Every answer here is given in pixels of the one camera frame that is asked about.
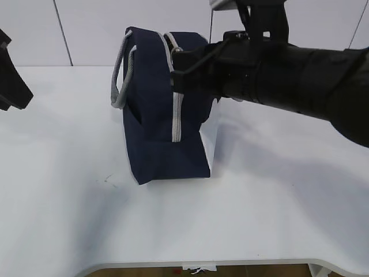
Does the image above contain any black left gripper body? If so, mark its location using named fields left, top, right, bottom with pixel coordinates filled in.
left=0, top=30, right=33, bottom=111

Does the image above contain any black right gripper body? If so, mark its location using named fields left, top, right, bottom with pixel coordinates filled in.
left=171, top=31, right=277, bottom=100

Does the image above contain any navy blue lunch bag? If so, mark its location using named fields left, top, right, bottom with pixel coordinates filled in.
left=111, top=27, right=219, bottom=184

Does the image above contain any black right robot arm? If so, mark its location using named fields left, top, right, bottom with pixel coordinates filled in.
left=171, top=31, right=368, bottom=147

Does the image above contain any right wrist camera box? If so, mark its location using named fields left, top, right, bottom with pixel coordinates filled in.
left=209, top=0, right=237, bottom=11

